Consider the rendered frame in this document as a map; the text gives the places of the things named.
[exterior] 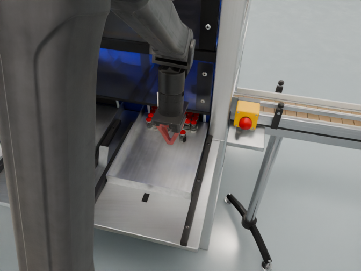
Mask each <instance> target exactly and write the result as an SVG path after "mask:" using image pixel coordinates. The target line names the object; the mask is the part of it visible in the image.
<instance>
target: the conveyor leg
mask: <svg viewBox="0 0 361 271"><path fill-rule="evenodd" d="M282 140H283V137H278V136H273V135H270V138H269V142H268V145H267V147H266V151H265V154H264V158H263V161H262V164H261V168H260V170H259V174H258V177H257V181H256V184H255V187H254V191H253V194H252V197H251V200H250V204H249V207H248V211H247V214H246V221H247V222H248V223H252V222H254V220H255V217H256V214H257V211H258V208H259V205H260V203H261V200H262V197H263V194H264V191H265V188H266V185H267V183H268V180H269V177H270V174H271V171H272V169H273V165H274V163H275V160H276V157H277V154H278V151H279V149H280V146H281V142H282Z"/></svg>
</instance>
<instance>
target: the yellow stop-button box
mask: <svg viewBox="0 0 361 271"><path fill-rule="evenodd" d="M260 103H261V100H260V99H253V98H245V97H238V100H237V106H236V112H235V118H234V126H235V127H239V121H240V119H241V118H249V119H251V121H252V127H251V128H250V129H252V130H255V129H256V125H257V121H258V117H259V110H260Z"/></svg>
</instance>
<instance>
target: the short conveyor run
mask: <svg viewBox="0 0 361 271"><path fill-rule="evenodd" d="M278 85H279V86H278ZM278 85H277V87H276V91H275V92H270V91H263V90H255V89H247V88H240V87H238V88H237V91H235V92H234V94H233V96H234V97H245V98H253V99H260V100H261V103H260V110H259V117H258V121H257V126H262V127H265V134H267V135H271V136H278V137H284V138H291V139H297V140H303V141H310V142H316V143H320V144H326V145H333V146H339V147H346V148H352V149H358V150H361V104H355V103H347V102H339V101H332V100H327V99H319V98H312V97H305V96H297V95H289V94H282V90H283V86H282V85H284V81H283V80H280V81H278ZM234 118H235V111H230V114H229V122H228V128H229V125H230V122H234Z"/></svg>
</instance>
